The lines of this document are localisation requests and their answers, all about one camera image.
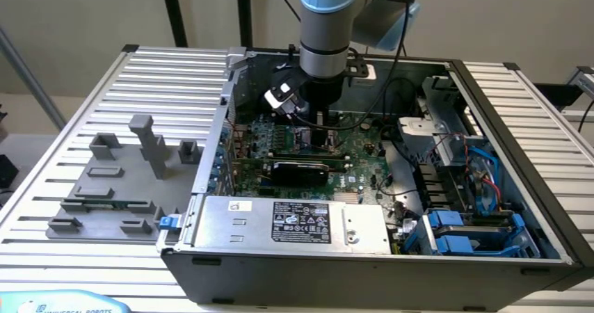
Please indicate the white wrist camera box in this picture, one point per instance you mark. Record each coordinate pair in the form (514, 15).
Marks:
(283, 99)

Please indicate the blue disk bay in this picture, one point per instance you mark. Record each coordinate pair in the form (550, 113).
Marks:
(459, 234)

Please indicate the CPU socket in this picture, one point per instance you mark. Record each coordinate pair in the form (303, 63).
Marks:
(315, 139)

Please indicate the silver metal drive cage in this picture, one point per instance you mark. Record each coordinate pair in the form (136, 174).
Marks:
(438, 132)

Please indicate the teach pendant Universal Robots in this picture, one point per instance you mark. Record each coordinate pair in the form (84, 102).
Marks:
(60, 302)

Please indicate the black tripod stand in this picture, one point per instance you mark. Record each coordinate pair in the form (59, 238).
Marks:
(208, 10)

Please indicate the green motherboard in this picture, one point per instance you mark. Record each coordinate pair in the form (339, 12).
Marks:
(301, 160)

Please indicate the black open PC case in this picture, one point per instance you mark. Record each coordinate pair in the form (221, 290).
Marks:
(371, 271)

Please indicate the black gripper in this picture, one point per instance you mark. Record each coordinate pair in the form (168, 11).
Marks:
(322, 94)

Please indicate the silver power supply unit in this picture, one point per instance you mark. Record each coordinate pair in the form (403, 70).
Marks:
(287, 222)

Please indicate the grey parts rack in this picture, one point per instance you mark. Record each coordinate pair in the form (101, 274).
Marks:
(125, 184)

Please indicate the green RAM stick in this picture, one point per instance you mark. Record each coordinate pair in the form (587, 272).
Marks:
(113, 203)

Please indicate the blue case latch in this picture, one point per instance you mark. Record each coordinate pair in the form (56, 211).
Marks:
(168, 222)

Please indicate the black fan shroud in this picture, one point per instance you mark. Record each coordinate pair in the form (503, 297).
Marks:
(434, 184)

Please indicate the black graphics card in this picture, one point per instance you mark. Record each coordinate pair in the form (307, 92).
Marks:
(299, 173)

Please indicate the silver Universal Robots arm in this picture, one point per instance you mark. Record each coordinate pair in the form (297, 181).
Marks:
(324, 24)

